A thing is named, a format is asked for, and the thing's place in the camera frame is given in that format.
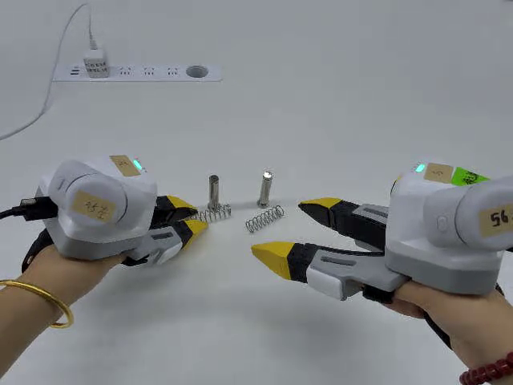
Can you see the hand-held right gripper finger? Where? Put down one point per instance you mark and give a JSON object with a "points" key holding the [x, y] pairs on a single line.
{"points": [[344, 218], [316, 266]]}

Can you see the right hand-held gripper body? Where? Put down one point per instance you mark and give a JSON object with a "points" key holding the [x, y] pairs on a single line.
{"points": [[421, 240]]}

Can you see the person's left forearm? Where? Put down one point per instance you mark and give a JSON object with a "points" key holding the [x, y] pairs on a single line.
{"points": [[24, 337]]}

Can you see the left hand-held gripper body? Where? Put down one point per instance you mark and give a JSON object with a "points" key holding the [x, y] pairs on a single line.
{"points": [[100, 188]]}

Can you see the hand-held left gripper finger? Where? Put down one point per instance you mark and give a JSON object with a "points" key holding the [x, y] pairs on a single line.
{"points": [[174, 206], [168, 240]]}

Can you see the person's right hand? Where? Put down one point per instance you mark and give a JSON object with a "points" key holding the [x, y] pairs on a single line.
{"points": [[453, 313]]}

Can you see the white power strip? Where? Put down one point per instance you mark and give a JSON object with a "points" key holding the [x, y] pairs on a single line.
{"points": [[160, 73]]}

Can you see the person's left hand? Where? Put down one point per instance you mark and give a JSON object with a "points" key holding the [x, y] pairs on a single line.
{"points": [[60, 272]]}

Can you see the steel coil spring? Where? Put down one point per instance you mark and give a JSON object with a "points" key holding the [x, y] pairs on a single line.
{"points": [[264, 220], [214, 214]]}

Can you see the gold bangle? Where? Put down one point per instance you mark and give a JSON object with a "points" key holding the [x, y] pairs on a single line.
{"points": [[48, 298]]}

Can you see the silver metal pin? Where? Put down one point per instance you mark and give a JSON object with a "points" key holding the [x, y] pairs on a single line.
{"points": [[214, 192], [266, 190]]}

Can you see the white charger plug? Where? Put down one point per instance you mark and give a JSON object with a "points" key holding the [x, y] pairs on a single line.
{"points": [[96, 62]]}

